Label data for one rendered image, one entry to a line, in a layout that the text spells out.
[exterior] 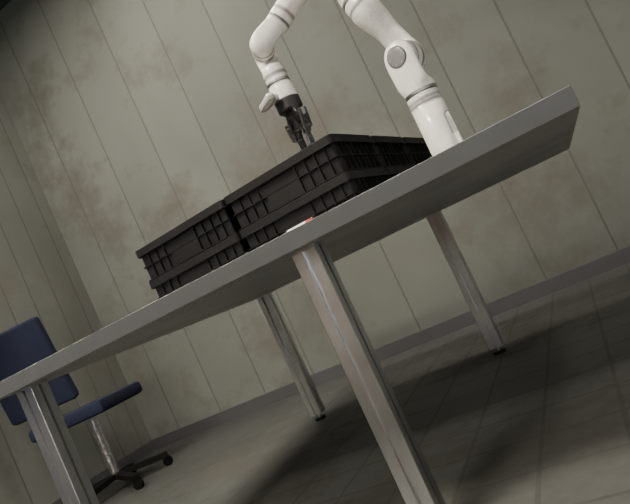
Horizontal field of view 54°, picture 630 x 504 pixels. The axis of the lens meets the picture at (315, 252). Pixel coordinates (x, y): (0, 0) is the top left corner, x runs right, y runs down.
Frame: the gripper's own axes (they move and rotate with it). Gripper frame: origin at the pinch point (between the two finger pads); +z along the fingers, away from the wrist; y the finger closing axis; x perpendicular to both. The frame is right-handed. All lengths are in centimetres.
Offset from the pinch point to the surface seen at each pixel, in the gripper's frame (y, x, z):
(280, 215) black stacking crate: 3.6, 15.2, 15.9
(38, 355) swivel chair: 221, 95, 8
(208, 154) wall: 241, -49, -76
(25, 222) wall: 324, 73, -94
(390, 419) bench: -37, 28, 70
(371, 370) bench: -37, 27, 59
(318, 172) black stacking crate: -7.9, 4.4, 10.4
